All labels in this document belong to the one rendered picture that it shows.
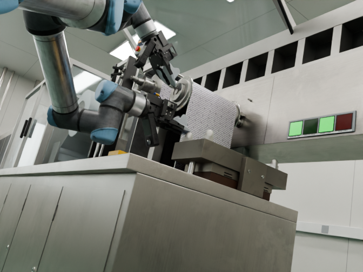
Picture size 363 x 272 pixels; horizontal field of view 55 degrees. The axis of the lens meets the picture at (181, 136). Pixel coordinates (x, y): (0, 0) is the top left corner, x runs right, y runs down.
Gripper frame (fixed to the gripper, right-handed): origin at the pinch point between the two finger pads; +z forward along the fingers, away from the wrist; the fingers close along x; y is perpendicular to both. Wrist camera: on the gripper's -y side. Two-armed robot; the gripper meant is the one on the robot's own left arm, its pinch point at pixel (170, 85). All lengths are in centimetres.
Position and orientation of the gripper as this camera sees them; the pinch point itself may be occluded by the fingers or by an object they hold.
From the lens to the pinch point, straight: 134.7
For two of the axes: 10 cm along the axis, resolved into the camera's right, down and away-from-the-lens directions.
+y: 6.6, -5.2, 5.4
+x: -5.8, 1.0, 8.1
